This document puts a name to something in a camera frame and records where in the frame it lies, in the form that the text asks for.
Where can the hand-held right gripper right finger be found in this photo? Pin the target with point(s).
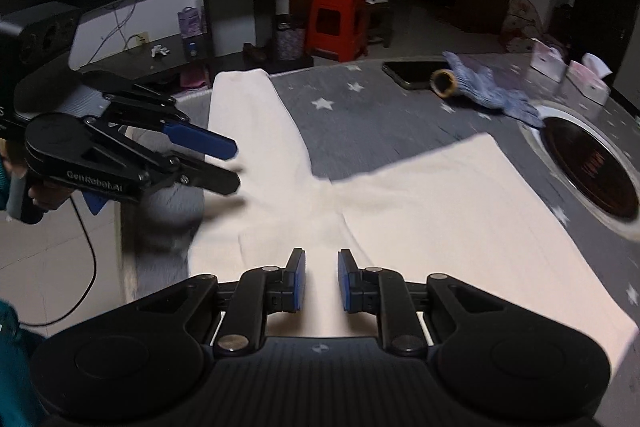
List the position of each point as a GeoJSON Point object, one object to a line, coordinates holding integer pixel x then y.
{"type": "Point", "coordinates": [345, 279]}

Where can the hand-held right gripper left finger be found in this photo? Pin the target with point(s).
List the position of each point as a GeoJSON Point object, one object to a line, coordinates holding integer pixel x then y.
{"type": "Point", "coordinates": [298, 279]}

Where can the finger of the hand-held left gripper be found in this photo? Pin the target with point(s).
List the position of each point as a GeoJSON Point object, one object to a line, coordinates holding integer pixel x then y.
{"type": "Point", "coordinates": [200, 141]}
{"type": "Point", "coordinates": [210, 179]}

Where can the cream pants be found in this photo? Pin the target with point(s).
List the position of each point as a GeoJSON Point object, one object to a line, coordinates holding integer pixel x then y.
{"type": "Point", "coordinates": [440, 217]}

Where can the person's left hand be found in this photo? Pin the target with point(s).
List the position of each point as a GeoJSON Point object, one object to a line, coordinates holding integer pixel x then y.
{"type": "Point", "coordinates": [50, 198]}

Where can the dark low television stand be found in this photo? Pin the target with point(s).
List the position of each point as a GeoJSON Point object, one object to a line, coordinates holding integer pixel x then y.
{"type": "Point", "coordinates": [145, 62]}

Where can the purple bag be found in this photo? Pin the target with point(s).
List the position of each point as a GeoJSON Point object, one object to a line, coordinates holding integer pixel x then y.
{"type": "Point", "coordinates": [190, 22]}

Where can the patterned waste bin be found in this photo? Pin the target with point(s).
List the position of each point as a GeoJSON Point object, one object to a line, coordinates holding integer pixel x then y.
{"type": "Point", "coordinates": [290, 42]}

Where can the grey star-printed table cover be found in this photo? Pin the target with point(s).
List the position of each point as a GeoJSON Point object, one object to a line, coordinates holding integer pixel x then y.
{"type": "Point", "coordinates": [380, 127]}

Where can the red plastic stool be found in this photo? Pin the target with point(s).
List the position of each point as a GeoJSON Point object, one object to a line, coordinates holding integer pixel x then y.
{"type": "Point", "coordinates": [336, 27]}

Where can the person's teal clothing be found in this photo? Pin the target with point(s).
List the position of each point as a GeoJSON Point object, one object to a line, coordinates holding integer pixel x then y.
{"type": "Point", "coordinates": [12, 357]}

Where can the black phone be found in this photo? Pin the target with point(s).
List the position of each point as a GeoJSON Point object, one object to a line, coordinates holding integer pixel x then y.
{"type": "Point", "coordinates": [410, 74]}

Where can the blue grey rolled cloth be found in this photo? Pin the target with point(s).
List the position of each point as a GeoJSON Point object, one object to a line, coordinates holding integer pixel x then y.
{"type": "Point", "coordinates": [480, 87]}

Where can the round black induction cooktop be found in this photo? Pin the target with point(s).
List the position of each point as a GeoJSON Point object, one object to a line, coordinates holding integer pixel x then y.
{"type": "Point", "coordinates": [590, 162]}

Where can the small pink tissue pack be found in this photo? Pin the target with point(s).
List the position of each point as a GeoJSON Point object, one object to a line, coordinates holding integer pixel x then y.
{"type": "Point", "coordinates": [549, 59]}

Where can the round floor fan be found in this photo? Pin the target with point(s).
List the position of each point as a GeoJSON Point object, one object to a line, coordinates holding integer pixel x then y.
{"type": "Point", "coordinates": [522, 19]}

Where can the large pink-white tissue box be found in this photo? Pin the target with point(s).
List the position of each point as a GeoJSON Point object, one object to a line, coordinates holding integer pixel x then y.
{"type": "Point", "coordinates": [590, 79]}

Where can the dark entrance door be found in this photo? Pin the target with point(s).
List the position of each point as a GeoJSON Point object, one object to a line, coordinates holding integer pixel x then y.
{"type": "Point", "coordinates": [607, 7]}

